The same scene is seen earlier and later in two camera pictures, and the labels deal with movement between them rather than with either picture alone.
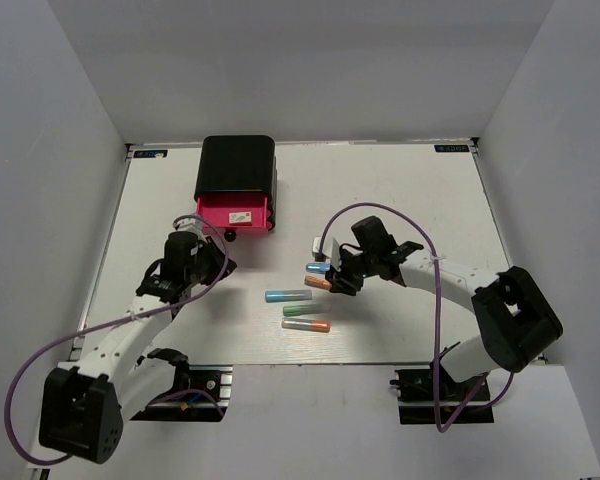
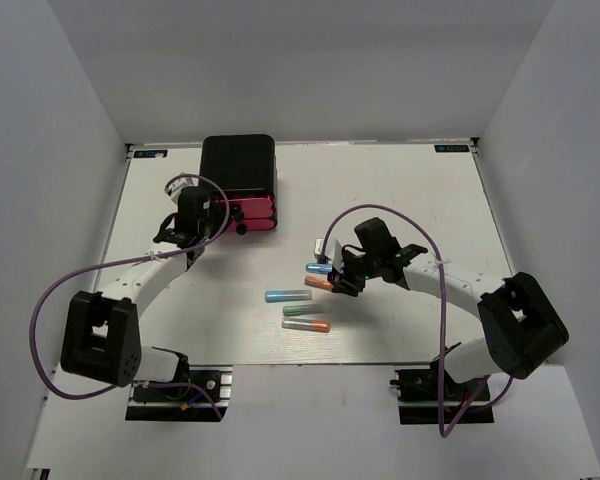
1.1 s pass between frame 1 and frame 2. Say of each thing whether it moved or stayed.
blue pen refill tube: stayed
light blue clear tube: stayed
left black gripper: moved
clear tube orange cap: stayed
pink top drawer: moved
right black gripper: stayed
